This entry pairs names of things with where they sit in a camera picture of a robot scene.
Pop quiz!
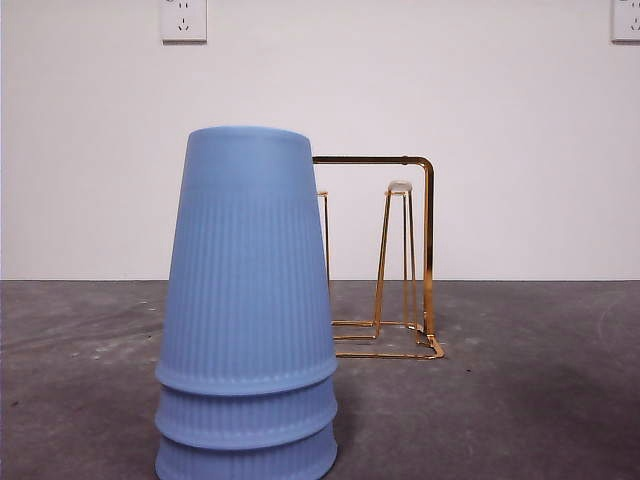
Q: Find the blue ribbed plastic cup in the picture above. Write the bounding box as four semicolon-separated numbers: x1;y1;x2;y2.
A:
154;370;340;450
155;422;338;480
154;127;339;399

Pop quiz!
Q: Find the gold wire cup holder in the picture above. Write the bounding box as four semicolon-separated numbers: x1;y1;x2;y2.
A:
312;155;446;361

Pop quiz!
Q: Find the white wall socket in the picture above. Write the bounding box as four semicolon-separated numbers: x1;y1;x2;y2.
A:
610;0;640;43
160;0;208;44

